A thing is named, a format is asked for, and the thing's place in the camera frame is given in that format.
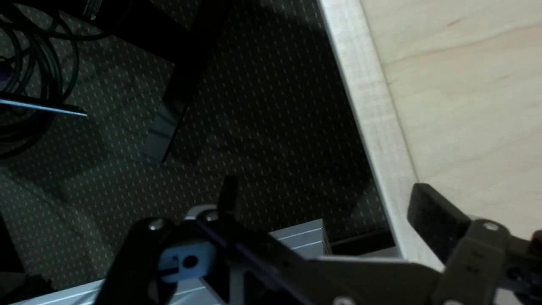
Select black cables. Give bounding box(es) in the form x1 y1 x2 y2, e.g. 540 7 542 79
0 0 108 159

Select wooden drawer cabinet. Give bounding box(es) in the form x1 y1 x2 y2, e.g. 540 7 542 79
316 0 542 269

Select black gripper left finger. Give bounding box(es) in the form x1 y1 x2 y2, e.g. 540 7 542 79
95 176 440 305

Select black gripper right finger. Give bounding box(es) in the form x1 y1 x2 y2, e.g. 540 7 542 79
408 183 542 305

